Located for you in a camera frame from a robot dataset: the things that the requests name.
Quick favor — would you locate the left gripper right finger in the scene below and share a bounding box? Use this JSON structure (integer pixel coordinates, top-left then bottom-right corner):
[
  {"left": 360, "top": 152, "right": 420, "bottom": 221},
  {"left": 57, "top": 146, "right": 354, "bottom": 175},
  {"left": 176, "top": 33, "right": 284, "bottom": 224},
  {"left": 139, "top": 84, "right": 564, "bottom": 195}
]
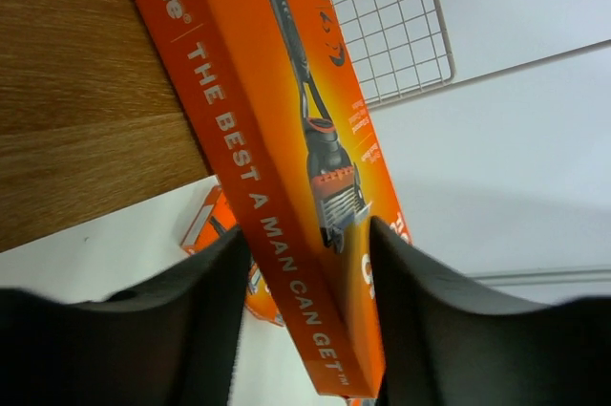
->
[{"left": 369, "top": 217, "right": 610, "bottom": 405}]

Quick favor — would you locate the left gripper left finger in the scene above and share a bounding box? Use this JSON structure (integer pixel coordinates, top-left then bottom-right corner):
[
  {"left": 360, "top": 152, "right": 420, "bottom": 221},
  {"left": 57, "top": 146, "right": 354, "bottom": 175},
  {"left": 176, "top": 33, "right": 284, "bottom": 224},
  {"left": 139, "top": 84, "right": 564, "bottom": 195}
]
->
[{"left": 1, "top": 228, "right": 250, "bottom": 405}]

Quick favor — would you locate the orange razor box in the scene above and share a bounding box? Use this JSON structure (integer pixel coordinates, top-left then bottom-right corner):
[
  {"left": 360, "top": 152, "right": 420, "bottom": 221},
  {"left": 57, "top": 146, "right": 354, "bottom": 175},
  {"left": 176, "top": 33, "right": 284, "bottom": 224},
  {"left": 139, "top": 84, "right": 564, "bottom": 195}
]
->
[
  {"left": 180, "top": 184, "right": 285, "bottom": 327},
  {"left": 135, "top": 0, "right": 410, "bottom": 397}
]

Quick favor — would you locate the middle wooden shelf board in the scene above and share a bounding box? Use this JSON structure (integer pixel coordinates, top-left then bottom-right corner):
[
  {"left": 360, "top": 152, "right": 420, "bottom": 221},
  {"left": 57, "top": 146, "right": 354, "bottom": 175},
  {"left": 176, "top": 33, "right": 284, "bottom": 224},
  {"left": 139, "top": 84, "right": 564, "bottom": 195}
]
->
[{"left": 1, "top": 0, "right": 210, "bottom": 250}]

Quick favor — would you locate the white wire shelf rack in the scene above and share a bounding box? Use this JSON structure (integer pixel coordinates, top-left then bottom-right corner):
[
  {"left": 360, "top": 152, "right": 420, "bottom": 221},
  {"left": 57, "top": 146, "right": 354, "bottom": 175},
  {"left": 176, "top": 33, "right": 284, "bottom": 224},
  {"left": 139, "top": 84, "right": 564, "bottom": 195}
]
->
[{"left": 331, "top": 0, "right": 455, "bottom": 108}]

